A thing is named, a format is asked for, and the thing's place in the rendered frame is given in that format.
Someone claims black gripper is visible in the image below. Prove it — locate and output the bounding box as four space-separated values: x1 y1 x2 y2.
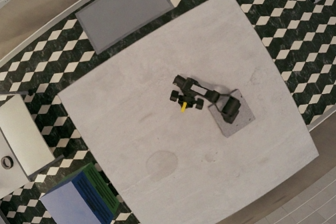
170 90 204 110

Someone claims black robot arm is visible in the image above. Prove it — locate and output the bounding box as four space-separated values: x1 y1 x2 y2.
173 75 241 124

